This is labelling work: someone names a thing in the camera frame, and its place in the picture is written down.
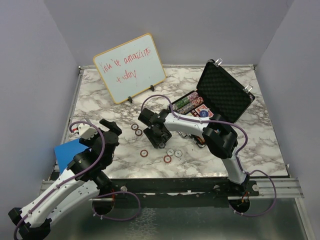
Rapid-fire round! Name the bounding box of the red 5 poker chip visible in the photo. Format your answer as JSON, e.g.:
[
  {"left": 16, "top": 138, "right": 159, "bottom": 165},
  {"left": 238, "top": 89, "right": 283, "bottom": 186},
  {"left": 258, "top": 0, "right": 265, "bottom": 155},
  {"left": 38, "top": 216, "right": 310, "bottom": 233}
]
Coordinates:
[
  {"left": 163, "top": 155, "right": 172, "bottom": 164},
  {"left": 140, "top": 149, "right": 149, "bottom": 158}
]

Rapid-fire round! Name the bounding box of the white 1 poker chip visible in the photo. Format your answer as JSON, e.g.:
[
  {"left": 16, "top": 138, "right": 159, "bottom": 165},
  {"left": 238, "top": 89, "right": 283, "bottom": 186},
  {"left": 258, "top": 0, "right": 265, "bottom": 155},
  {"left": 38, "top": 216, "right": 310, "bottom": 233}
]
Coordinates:
[
  {"left": 167, "top": 148, "right": 175, "bottom": 156},
  {"left": 174, "top": 150, "right": 183, "bottom": 158}
]

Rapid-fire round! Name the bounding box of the blue small blind button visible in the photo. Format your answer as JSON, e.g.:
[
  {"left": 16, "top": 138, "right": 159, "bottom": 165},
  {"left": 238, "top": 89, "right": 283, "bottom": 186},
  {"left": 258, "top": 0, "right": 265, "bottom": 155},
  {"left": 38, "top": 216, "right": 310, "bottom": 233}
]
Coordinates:
[{"left": 199, "top": 110, "right": 209, "bottom": 118}]

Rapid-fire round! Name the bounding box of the blue 10 poker chip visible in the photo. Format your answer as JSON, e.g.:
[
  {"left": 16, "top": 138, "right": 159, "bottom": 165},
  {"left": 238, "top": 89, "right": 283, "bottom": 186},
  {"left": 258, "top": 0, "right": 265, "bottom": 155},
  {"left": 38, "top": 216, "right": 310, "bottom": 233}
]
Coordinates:
[{"left": 159, "top": 142, "right": 166, "bottom": 149}]

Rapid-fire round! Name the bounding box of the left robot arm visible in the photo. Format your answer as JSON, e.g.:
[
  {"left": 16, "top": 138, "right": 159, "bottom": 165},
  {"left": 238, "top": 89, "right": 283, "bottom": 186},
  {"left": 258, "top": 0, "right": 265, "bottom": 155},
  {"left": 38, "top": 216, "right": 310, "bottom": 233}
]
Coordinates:
[{"left": 8, "top": 119, "right": 122, "bottom": 240}]

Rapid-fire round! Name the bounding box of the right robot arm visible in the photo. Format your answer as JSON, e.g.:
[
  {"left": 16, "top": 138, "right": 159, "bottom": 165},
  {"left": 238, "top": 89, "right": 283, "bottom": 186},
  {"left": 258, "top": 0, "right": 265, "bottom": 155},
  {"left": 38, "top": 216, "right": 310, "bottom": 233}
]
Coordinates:
[{"left": 138, "top": 108, "right": 250, "bottom": 196}]

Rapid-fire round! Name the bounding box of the blue plastic box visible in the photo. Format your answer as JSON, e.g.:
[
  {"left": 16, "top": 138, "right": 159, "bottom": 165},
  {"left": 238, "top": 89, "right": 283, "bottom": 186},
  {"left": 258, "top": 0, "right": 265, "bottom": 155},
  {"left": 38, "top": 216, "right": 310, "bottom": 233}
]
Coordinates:
[{"left": 54, "top": 138, "right": 88, "bottom": 174}]

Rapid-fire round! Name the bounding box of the red playing card deck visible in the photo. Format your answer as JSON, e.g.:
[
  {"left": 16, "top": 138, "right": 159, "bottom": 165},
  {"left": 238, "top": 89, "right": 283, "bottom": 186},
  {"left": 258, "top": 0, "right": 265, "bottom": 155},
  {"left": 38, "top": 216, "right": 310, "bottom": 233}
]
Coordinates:
[{"left": 195, "top": 104, "right": 214, "bottom": 118}]

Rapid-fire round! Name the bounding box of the black poker chip case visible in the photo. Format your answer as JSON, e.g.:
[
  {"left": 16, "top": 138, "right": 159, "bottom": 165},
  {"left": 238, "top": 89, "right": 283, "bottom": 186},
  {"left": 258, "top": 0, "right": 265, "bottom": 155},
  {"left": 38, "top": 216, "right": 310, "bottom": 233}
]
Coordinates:
[{"left": 167, "top": 58, "right": 256, "bottom": 148}]

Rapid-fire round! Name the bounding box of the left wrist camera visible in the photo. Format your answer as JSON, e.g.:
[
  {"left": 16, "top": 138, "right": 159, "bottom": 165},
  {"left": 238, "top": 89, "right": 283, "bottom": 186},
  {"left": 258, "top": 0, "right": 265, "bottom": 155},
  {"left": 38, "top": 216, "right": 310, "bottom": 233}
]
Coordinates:
[{"left": 71, "top": 123, "right": 98, "bottom": 140}]

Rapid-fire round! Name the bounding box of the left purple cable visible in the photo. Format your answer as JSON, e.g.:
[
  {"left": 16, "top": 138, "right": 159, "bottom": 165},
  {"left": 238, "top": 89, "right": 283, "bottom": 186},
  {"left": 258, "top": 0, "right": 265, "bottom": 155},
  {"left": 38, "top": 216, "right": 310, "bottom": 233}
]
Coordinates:
[{"left": 12, "top": 121, "right": 141, "bottom": 240}]

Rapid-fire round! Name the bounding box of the white whiteboard yellow frame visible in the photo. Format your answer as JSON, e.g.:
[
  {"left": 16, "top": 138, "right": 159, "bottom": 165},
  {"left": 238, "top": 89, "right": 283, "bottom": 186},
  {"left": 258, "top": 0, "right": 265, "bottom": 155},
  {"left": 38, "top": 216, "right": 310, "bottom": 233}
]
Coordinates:
[{"left": 93, "top": 33, "right": 167, "bottom": 104}]

